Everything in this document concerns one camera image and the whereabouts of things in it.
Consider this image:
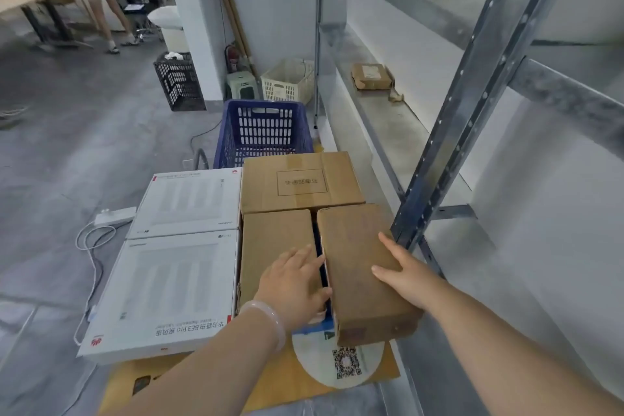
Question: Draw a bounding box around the black plastic crate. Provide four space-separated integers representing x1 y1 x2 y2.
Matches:
153 52 207 112

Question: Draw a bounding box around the cream plastic basket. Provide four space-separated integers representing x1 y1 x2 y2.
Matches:
261 58 315 105

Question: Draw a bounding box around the person's left hand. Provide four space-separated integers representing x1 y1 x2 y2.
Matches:
253 244 333 333

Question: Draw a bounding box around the metal shelving rack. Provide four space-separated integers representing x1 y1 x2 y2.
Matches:
311 0 624 416

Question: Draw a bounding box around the large brown box printed square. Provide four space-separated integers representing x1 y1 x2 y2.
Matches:
240 151 367 216

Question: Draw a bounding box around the yellow printed cardboard box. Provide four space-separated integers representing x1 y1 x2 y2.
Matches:
99 336 402 416

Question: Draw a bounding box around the translucent white bracelet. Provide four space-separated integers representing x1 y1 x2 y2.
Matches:
237 300 287 353

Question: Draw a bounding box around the person's right hand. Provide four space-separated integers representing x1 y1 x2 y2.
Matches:
371 231 457 318

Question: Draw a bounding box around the white router box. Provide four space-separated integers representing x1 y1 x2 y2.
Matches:
77 229 241 365
125 166 243 240

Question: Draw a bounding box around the white power cable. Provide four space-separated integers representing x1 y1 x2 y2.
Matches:
73 220 118 347

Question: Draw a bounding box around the person's right forearm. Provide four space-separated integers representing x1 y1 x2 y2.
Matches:
426 291 624 416

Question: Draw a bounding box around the blue perforated cart platform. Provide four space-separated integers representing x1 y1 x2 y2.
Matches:
292 230 337 337

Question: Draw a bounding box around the dark blue plastic crate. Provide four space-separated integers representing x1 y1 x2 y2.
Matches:
213 99 315 169

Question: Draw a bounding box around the white round chair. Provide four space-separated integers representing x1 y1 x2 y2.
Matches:
147 5 190 53

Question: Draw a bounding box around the small box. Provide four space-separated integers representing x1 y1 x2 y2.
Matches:
350 63 395 91

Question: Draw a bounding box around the green plastic stool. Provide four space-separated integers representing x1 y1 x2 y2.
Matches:
226 71 261 101

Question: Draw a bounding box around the person's left forearm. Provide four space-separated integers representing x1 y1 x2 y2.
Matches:
109 322 286 416

